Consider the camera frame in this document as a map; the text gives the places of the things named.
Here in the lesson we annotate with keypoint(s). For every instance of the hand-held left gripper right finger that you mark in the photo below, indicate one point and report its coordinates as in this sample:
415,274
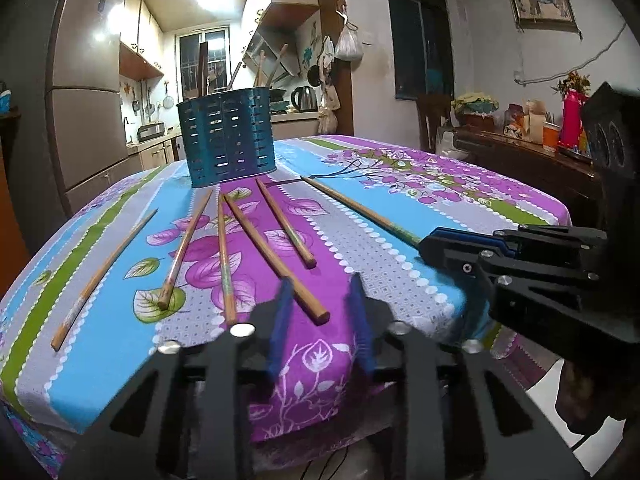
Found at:
361,325

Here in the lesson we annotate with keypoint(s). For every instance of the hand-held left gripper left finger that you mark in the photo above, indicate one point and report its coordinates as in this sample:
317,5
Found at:
277,330

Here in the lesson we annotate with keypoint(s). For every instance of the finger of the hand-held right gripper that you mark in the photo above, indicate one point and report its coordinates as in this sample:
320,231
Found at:
450,257
550,245

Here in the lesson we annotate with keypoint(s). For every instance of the row of wooden chopsticks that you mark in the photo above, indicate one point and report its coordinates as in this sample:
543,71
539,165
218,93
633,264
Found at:
272,255

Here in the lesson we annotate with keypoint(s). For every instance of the green-tipped wooden chopstick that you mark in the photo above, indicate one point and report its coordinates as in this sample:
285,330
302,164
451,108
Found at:
360,208

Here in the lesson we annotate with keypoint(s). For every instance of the blue metal utensil holder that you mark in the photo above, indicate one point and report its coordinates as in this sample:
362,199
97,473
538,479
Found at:
227,140

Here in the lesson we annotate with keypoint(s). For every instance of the dark wooden chopstick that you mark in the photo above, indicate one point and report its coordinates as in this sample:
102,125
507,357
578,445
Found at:
202,67

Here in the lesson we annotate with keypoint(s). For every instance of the floral striped tablecloth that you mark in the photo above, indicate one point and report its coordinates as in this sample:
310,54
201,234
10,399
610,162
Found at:
380,265

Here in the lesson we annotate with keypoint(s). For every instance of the dark wooden sideboard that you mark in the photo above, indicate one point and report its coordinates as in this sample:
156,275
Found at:
525,170

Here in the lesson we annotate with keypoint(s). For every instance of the red thermos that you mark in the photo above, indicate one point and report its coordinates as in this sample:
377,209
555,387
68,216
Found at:
572,120

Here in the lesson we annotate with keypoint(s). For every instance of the orange cup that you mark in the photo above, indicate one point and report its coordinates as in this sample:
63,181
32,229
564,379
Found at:
551,137

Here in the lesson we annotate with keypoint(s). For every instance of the yellow flower bouquet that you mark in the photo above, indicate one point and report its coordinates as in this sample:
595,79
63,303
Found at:
572,82

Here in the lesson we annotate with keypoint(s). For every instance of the white bag on chair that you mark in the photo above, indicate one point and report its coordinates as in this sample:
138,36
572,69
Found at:
450,142

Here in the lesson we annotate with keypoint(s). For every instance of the glass jar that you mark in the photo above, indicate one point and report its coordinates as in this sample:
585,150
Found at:
514,120

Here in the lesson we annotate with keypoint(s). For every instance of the wooden chair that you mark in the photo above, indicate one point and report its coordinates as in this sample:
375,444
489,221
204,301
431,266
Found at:
432,120

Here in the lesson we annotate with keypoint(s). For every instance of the potted artificial flowers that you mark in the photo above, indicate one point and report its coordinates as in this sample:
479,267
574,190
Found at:
475,107

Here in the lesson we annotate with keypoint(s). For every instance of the beige hanging bag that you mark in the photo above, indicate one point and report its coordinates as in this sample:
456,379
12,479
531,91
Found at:
329,110

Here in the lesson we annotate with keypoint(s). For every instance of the framed elephant picture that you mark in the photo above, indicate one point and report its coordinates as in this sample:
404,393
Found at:
542,0

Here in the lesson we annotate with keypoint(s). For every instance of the steel electric kettle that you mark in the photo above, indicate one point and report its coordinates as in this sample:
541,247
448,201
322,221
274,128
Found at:
305,100

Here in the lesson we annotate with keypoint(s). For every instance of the cream lower kitchen cabinets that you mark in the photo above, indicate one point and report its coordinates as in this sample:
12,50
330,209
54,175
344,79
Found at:
157,152

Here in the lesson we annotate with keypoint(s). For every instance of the cream kitchen cabinets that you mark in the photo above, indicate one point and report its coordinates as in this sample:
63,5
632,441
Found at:
140,35
157,152

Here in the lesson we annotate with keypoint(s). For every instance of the gas stove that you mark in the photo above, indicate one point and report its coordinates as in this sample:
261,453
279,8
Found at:
280,106

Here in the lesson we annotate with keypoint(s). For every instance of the dark room window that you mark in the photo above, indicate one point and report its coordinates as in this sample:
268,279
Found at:
420,35

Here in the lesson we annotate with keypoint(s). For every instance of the white hanging plastic bag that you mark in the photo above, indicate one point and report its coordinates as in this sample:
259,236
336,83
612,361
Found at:
349,45

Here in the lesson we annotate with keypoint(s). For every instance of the grey countertop appliance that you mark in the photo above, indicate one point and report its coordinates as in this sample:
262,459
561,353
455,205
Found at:
151,131

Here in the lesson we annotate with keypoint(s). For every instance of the black wok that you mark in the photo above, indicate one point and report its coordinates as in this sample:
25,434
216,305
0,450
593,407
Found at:
277,93

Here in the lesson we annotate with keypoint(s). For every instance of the small white hanging bag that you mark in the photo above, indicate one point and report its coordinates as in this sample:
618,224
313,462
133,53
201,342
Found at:
327,52

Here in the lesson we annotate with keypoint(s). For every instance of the hanging strainer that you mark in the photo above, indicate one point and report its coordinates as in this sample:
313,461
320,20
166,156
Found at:
168,101

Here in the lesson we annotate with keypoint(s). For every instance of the chopsticks inside holder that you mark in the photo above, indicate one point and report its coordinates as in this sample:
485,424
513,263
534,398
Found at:
295,55

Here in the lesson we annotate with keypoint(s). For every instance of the silver refrigerator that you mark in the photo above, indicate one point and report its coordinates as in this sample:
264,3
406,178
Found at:
85,125

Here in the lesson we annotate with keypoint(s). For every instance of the barred kitchen window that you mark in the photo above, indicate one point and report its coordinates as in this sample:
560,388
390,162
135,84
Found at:
190,62

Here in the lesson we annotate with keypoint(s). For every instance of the orange wooden cabinet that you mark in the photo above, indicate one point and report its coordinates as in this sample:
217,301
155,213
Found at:
7,210

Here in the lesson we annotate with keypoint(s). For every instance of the cream upper kitchen cabinets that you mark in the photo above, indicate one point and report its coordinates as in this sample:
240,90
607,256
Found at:
140,35

